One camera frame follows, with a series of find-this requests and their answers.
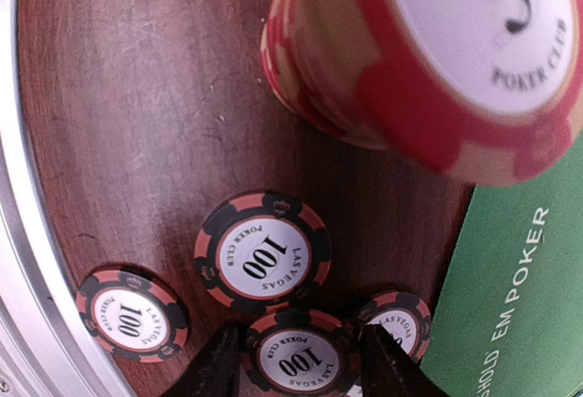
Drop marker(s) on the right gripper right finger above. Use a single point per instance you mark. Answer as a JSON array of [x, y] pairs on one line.
[[388, 371]]

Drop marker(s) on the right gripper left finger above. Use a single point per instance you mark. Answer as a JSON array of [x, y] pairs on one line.
[[215, 370]]

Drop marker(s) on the hundred chip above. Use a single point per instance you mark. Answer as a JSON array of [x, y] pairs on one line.
[[300, 352], [403, 315], [262, 250], [132, 313]]

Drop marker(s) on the round green poker mat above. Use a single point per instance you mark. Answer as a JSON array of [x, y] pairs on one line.
[[509, 317]]

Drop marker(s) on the red five chip stack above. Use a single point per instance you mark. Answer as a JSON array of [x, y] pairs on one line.
[[486, 91]]

